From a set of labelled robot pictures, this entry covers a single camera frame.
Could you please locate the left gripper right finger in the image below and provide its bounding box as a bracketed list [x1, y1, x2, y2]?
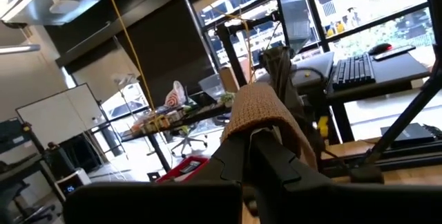
[250, 129, 442, 224]

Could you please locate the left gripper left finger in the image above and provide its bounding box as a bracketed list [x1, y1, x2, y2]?
[63, 130, 252, 224]

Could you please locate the brown elastic bandage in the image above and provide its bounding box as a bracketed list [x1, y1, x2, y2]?
[220, 82, 318, 171]

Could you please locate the red plastic crate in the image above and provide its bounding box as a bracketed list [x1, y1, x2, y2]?
[154, 155, 211, 184]

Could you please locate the black device with white stripes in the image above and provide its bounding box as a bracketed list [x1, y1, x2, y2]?
[179, 160, 202, 174]

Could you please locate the black keyboard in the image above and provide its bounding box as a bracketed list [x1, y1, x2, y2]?
[331, 53, 377, 91]

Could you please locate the grey office chair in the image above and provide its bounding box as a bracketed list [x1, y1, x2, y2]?
[170, 123, 209, 158]

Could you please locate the white air purifier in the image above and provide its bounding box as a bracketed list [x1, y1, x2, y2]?
[54, 167, 93, 201]

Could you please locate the small green plant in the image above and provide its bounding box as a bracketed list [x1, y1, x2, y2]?
[220, 91, 236, 108]

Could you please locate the cluttered side table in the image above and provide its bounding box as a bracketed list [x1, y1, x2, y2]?
[120, 101, 239, 173]

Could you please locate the brown cardboard box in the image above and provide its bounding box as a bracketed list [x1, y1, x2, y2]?
[219, 57, 255, 93]

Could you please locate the black computer mouse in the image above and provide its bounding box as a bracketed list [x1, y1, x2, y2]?
[367, 42, 394, 56]

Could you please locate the black desk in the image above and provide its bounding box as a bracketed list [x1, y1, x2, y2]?
[257, 49, 432, 142]

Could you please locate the black metal stand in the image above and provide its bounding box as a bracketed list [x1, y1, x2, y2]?
[213, 11, 281, 87]

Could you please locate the empty clear plastic tub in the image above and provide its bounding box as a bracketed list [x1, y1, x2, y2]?
[198, 73, 225, 101]

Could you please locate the white bag with red swirl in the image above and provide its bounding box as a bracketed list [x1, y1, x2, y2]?
[163, 80, 188, 109]

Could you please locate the white whiteboard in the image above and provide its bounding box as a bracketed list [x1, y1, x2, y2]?
[15, 83, 108, 149]

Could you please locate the black shelving unit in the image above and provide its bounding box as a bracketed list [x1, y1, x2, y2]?
[0, 118, 46, 224]

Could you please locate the yellow cable tag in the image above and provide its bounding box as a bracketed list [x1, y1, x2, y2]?
[317, 115, 329, 138]

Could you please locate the black metal table frame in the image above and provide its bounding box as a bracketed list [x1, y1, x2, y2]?
[319, 73, 442, 185]

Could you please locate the black Netgear network switch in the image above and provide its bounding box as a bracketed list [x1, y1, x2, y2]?
[379, 122, 438, 149]

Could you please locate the yellow hanging cable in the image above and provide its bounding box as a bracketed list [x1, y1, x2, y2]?
[186, 0, 255, 83]
[108, 0, 156, 111]

